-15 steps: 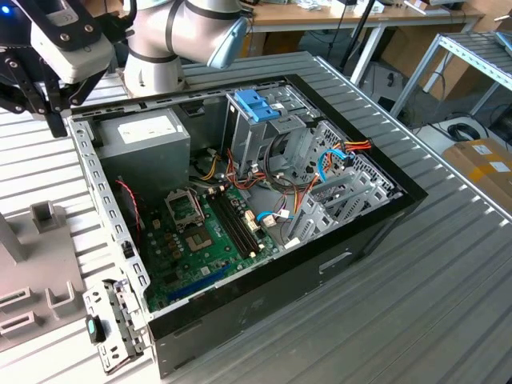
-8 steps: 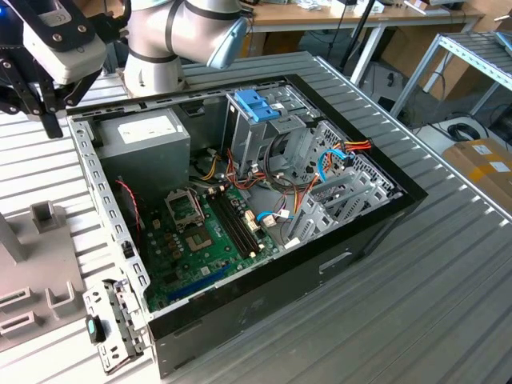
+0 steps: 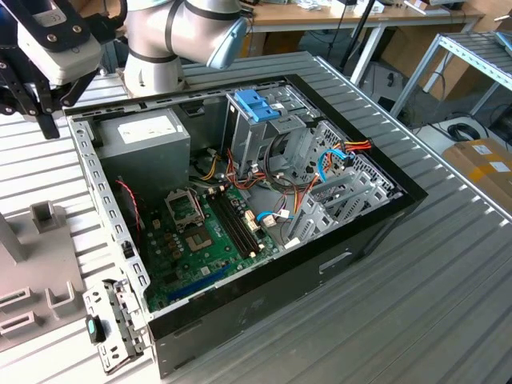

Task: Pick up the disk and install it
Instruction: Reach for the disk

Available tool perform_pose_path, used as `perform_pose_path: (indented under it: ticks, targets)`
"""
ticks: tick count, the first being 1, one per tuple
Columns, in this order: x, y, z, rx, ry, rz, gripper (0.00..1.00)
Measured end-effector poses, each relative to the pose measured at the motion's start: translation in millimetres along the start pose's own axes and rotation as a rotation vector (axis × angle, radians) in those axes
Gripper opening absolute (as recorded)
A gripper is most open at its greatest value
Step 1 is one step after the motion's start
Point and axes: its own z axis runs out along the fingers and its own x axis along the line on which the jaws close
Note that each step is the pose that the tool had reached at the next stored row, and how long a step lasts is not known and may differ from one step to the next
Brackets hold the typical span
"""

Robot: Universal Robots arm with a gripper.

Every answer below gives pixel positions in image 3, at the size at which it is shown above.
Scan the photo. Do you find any silver hinged slot bracket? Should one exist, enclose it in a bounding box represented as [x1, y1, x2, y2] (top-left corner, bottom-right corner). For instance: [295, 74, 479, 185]
[82, 278, 155, 375]

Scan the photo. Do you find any black camera cable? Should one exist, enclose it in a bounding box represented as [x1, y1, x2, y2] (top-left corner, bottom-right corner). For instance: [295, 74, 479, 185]
[79, 0, 129, 77]

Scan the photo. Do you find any grey parts rack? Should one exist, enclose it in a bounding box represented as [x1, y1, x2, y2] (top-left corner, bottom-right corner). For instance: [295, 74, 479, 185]
[0, 202, 87, 353]

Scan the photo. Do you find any blue expansion slot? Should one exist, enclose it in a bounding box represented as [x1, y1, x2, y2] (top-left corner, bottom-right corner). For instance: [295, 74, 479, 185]
[166, 262, 232, 302]

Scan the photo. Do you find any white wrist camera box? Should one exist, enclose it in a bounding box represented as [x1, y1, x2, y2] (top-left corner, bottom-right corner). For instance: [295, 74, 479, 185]
[15, 0, 103, 86]

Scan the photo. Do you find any small brown cardboard box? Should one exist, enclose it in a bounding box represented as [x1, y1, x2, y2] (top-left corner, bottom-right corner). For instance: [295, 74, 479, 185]
[262, 31, 305, 57]

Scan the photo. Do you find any green motherboard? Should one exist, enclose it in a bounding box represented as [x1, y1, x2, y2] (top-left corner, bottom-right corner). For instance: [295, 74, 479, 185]
[142, 186, 281, 311]

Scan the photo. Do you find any labelled cardboard box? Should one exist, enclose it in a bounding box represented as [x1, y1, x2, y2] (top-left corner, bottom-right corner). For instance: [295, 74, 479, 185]
[442, 138, 512, 205]

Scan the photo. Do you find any thin metal locking lever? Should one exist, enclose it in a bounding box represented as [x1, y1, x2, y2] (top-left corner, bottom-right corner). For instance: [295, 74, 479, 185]
[190, 186, 207, 223]

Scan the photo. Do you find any metal socket cover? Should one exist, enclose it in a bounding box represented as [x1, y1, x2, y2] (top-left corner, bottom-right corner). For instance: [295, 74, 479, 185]
[164, 188, 205, 231]

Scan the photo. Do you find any grey metal shelf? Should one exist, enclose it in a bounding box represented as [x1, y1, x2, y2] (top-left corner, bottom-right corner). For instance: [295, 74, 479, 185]
[390, 30, 512, 119]

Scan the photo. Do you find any blue plastic drive latch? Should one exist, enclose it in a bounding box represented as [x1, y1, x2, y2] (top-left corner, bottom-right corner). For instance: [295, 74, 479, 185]
[234, 89, 283, 123]

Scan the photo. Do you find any black RAM slot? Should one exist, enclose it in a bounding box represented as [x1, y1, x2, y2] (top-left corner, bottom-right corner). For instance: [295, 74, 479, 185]
[206, 190, 257, 259]
[218, 186, 267, 253]

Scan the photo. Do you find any black open PC case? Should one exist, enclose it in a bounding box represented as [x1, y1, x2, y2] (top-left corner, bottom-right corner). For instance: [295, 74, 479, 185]
[63, 73, 429, 380]

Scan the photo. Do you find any black slanted pole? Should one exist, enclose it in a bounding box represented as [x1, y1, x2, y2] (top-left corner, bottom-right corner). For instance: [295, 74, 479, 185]
[338, 0, 377, 72]

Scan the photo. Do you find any wooden desk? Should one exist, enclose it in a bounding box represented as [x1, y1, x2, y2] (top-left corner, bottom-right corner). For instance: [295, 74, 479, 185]
[247, 2, 487, 87]

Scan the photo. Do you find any blue data wire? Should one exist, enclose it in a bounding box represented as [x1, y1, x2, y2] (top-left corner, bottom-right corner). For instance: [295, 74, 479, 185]
[317, 147, 346, 182]

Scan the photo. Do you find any black teal bracket latch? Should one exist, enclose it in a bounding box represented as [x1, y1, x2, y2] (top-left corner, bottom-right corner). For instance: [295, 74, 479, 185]
[85, 314, 107, 346]

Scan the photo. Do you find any yellow orange wire bundle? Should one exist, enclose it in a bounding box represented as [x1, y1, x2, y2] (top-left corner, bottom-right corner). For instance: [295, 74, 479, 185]
[195, 154, 220, 182]

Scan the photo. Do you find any thin red fan wire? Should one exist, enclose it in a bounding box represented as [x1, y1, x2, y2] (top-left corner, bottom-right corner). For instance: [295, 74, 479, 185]
[114, 178, 142, 233]

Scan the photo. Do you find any metal disk bay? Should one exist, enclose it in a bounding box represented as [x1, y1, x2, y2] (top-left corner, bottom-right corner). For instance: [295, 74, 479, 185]
[286, 119, 403, 245]

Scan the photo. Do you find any short blue wire white plug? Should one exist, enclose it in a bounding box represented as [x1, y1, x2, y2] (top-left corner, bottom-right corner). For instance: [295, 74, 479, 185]
[255, 210, 295, 229]

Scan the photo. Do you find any black wire loop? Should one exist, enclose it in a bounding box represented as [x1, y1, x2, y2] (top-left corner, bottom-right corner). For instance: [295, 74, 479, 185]
[263, 131, 309, 197]

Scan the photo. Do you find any red black wire bundle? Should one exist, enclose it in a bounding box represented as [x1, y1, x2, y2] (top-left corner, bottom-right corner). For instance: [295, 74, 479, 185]
[224, 148, 268, 191]

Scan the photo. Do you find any red yellow power wire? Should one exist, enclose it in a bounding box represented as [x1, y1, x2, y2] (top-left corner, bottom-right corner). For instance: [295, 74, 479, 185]
[294, 138, 374, 213]

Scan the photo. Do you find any black cable coil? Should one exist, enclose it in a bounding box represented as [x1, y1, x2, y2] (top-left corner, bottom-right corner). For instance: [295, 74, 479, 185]
[446, 122, 488, 142]

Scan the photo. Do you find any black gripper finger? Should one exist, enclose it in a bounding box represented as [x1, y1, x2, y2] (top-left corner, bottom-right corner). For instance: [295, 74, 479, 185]
[0, 62, 60, 140]
[47, 68, 99, 115]

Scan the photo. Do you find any grey power supply unit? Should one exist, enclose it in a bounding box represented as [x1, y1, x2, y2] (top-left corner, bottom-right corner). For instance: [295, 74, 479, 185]
[95, 106, 192, 201]

